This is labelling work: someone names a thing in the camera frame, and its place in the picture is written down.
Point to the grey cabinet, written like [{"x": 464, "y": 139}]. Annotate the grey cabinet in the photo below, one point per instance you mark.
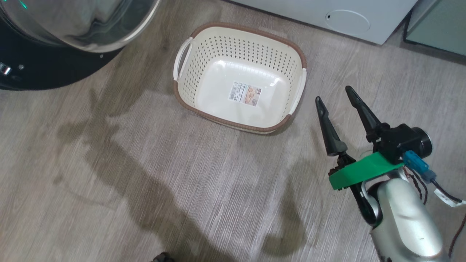
[{"x": 440, "y": 25}]

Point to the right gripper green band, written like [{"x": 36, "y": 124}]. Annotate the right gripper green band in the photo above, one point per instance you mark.
[{"x": 364, "y": 171}]

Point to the printed basket sticker label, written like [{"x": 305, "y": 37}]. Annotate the printed basket sticker label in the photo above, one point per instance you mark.
[{"x": 245, "y": 94}]

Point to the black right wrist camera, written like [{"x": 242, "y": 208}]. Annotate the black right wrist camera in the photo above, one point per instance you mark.
[{"x": 404, "y": 140}]

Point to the glass washing machine door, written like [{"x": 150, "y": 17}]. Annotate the glass washing machine door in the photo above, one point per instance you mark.
[{"x": 54, "y": 62}]

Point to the black robot wheeled base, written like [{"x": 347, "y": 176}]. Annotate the black robot wheeled base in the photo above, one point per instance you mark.
[{"x": 162, "y": 257}]

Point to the white washing machine body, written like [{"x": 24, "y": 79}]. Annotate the white washing machine body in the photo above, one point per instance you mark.
[{"x": 309, "y": 11}]

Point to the cream perforated laundry basket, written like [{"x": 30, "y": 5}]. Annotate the cream perforated laundry basket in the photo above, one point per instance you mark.
[{"x": 218, "y": 51}]

